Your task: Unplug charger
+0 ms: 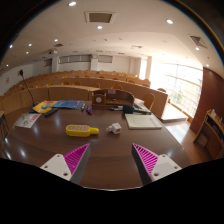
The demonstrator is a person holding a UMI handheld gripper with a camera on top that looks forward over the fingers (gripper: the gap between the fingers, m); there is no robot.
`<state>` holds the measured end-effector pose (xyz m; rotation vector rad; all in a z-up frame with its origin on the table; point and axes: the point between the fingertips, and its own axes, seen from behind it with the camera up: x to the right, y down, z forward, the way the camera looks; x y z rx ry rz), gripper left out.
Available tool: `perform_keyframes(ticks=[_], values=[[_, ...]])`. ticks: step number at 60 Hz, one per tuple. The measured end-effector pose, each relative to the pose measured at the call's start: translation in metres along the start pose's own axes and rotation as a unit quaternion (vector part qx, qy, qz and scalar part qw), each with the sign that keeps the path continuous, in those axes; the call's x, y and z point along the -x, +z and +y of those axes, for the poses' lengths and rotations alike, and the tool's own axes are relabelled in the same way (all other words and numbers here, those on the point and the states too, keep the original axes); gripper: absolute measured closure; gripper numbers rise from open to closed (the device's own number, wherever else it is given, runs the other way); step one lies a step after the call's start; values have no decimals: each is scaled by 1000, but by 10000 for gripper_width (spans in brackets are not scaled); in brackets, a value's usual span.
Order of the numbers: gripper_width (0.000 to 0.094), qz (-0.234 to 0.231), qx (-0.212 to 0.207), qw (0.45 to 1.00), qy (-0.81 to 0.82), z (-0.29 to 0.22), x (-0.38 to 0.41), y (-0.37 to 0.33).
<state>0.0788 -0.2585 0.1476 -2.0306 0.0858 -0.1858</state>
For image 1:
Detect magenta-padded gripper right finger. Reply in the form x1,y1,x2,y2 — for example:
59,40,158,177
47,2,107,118
131,143,183,186

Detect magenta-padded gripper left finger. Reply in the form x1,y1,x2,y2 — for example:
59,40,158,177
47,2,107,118
39,142,92,185

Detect white charger with red switch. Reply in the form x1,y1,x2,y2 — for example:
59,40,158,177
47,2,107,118
106,122,123,135

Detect yellow power strip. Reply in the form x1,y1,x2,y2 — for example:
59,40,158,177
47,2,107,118
65,124,100,138

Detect white paper booklet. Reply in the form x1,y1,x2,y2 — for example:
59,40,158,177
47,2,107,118
124,113,163,130

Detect white bag with red print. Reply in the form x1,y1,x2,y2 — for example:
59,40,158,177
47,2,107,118
13,112,42,129

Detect black remote control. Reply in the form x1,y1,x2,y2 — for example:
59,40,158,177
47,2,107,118
44,107,59,117

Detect wooden shelf unit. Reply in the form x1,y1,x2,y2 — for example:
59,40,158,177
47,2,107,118
193,109,224,160

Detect yellow book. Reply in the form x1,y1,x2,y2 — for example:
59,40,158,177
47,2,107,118
32,100,59,115

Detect white flat device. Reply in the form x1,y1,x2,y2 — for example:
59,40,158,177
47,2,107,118
133,102,152,115

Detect blue book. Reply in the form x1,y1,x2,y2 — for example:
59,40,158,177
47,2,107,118
52,99,85,110

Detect black handheld microphone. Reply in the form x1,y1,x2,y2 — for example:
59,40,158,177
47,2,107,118
109,104,136,115

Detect wooden lecture seat rows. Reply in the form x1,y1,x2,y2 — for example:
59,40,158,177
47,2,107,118
0,69,169,118

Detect large bright window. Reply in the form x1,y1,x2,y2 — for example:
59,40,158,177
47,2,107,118
149,62,204,118

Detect black gooseneck microphone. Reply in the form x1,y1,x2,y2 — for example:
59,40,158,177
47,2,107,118
18,69,40,113

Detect wooden desk organizer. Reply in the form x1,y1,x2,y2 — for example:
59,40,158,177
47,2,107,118
91,88,136,108

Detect small square ceiling vent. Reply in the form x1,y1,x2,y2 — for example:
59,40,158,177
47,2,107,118
189,35,208,49

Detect large square ceiling vent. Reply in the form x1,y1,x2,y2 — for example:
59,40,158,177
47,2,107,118
83,11,117,24

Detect recessed ceiling lights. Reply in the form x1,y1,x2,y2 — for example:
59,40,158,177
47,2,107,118
8,1,211,69

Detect wide dark wall window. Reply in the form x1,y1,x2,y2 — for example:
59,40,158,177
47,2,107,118
58,54,92,64

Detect small dark wall window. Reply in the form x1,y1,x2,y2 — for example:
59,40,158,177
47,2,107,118
97,54,114,64

